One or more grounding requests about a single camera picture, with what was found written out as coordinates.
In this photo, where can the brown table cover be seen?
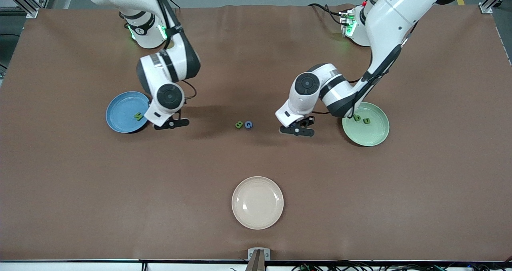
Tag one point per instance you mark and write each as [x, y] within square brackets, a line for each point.
[80, 183]

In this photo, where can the blue plate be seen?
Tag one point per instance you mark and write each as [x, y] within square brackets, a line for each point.
[120, 113]

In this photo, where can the green plate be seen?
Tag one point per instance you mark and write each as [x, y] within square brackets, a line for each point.
[372, 131]

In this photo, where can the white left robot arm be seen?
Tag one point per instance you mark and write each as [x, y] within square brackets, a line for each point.
[392, 19]

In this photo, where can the blue foam letter G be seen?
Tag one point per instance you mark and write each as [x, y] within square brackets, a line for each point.
[245, 124]

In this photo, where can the beige plate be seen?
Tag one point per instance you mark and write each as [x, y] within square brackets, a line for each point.
[257, 202]

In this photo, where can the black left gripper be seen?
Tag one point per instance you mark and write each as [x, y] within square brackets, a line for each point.
[307, 120]

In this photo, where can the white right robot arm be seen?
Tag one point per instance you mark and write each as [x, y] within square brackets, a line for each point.
[168, 63]

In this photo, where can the green foam letter N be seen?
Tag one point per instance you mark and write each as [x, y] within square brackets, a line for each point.
[138, 116]

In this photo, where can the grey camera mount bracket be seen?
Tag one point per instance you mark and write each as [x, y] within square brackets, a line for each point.
[258, 263]

